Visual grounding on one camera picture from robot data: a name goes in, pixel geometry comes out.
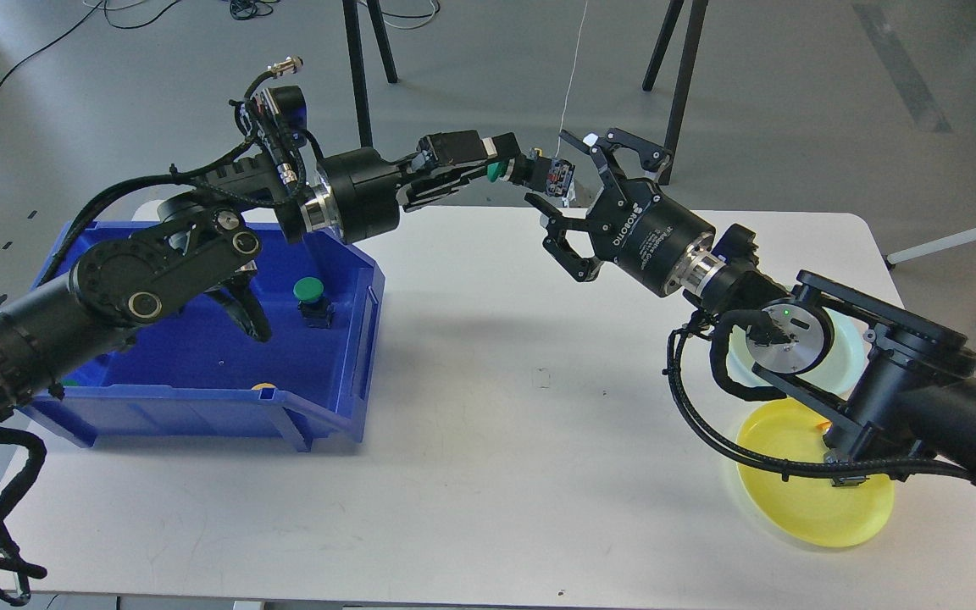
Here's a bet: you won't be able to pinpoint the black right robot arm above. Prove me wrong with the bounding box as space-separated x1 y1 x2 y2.
488 129 976 486

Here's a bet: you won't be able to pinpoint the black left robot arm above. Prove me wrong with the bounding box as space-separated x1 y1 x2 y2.
0 57 520 607

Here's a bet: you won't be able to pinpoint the blue plastic bin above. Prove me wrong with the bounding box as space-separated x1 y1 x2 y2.
22 223 385 452

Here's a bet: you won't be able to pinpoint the left black tripod legs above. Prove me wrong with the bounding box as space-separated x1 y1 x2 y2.
341 0 399 147

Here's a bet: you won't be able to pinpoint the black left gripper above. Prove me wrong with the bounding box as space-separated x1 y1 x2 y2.
298 129 522 244

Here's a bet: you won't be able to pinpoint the black tripod legs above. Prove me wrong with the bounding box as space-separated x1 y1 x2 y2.
640 1 709 154
341 0 399 147

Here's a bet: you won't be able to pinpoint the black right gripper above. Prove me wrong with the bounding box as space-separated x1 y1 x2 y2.
524 127 718 299

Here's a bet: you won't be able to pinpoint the yellow plate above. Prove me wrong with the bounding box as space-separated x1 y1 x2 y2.
735 398 896 548

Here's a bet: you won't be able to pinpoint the green button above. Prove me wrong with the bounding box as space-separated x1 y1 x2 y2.
293 275 336 329
486 149 579 199

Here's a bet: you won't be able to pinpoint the right black tripod legs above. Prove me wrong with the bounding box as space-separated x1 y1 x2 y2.
640 1 709 154

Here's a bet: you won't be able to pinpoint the light green plate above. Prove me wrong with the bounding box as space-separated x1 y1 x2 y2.
727 306 867 398

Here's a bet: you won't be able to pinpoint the black floor cable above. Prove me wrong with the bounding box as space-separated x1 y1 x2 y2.
0 0 286 145

